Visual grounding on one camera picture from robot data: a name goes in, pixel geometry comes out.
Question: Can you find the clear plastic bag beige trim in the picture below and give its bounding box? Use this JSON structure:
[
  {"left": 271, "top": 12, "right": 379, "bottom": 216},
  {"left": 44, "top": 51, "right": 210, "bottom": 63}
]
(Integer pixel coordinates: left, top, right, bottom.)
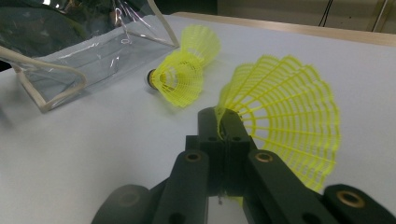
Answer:
[{"left": 0, "top": 0, "right": 181, "bottom": 114}]

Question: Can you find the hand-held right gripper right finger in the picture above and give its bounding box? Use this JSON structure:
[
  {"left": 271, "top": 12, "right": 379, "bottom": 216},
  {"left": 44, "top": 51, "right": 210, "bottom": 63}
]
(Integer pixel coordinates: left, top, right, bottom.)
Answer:
[{"left": 219, "top": 108, "right": 259, "bottom": 196}]

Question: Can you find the yellow shuttlecock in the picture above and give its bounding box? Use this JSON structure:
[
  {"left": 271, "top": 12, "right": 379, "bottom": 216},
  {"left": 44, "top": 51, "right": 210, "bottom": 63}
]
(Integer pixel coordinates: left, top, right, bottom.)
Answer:
[
  {"left": 178, "top": 24, "right": 222, "bottom": 68},
  {"left": 214, "top": 54, "right": 342, "bottom": 206},
  {"left": 146, "top": 49, "right": 205, "bottom": 109}
]

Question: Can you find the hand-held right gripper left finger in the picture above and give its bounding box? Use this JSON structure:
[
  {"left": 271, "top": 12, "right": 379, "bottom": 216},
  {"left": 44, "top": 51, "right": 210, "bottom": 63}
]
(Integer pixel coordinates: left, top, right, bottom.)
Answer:
[{"left": 186, "top": 106, "right": 227, "bottom": 198}]

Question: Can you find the black wall cable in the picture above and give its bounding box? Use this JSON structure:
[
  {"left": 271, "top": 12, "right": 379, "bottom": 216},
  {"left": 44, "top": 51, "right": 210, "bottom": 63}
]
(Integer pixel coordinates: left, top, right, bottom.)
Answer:
[{"left": 318, "top": 0, "right": 334, "bottom": 28}]

